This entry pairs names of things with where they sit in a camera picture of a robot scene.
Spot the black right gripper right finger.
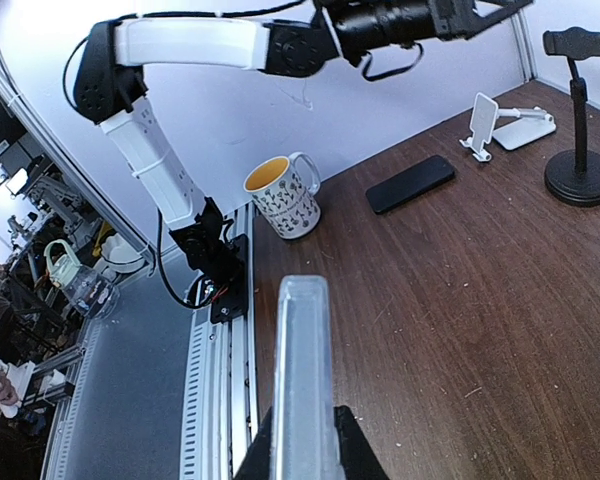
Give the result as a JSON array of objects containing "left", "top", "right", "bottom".
[{"left": 334, "top": 406, "right": 389, "bottom": 480}]

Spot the front aluminium rail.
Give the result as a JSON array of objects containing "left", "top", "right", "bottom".
[{"left": 41, "top": 269, "right": 259, "bottom": 479}]

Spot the smartphone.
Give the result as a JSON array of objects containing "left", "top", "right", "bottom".
[{"left": 270, "top": 275, "right": 345, "bottom": 479}]

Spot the floral mug yellow inside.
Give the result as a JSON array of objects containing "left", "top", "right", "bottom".
[{"left": 243, "top": 152, "right": 321, "bottom": 240}]

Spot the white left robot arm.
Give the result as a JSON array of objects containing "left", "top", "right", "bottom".
[{"left": 63, "top": 1, "right": 524, "bottom": 310}]

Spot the right aluminium frame post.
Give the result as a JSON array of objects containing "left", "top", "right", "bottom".
[{"left": 511, "top": 11, "right": 538, "bottom": 83}]

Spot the black smartphone no case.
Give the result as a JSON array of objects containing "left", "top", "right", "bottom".
[{"left": 365, "top": 155, "right": 456, "bottom": 215}]

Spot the black round-base stand front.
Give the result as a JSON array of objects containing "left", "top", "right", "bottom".
[{"left": 542, "top": 27, "right": 600, "bottom": 208}]

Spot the clear plastic water bottle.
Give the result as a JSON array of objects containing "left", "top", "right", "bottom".
[{"left": 44, "top": 239, "right": 120, "bottom": 320}]

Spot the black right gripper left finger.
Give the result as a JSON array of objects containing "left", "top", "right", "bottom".
[{"left": 233, "top": 409, "right": 272, "bottom": 480}]

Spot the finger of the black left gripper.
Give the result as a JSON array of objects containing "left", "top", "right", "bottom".
[{"left": 473, "top": 0, "right": 533, "bottom": 30}]

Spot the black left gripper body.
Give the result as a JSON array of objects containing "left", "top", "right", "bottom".
[{"left": 427, "top": 0, "right": 479, "bottom": 40}]

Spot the white folding phone stand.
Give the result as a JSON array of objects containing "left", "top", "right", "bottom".
[{"left": 459, "top": 92, "right": 557, "bottom": 163}]

